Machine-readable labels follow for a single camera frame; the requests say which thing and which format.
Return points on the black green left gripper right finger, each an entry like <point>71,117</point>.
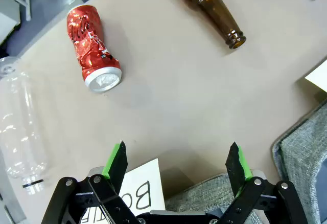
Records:
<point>240,167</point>

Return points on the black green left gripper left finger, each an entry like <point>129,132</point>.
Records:
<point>112,167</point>

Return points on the crushed red soda can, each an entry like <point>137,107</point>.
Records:
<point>88,42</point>

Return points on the grey felt bottle basket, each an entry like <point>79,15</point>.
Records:
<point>201,196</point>

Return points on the grey felt plastic basket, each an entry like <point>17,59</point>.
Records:
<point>304,152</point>

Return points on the white BOTTLE label card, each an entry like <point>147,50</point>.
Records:
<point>149,175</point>

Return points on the large clear plastic bottle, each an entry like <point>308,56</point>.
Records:
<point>20,121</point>

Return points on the white paper label card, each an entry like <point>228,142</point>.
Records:
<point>319,77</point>

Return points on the brown glass bottle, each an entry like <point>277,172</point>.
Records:
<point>209,1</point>

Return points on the white desk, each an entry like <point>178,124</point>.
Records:
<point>10,1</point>

